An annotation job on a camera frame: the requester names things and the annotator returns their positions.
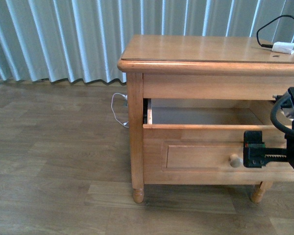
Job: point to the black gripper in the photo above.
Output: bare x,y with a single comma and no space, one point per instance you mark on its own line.
255,152

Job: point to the wooden drawer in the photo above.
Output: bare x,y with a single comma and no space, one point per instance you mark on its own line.
200,141

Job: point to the wooden nightstand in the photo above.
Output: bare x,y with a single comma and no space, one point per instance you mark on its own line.
193,67

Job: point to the white charger adapter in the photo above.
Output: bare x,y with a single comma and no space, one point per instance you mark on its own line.
283,47

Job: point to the light blue curtain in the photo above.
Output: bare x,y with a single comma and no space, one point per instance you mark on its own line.
83,39

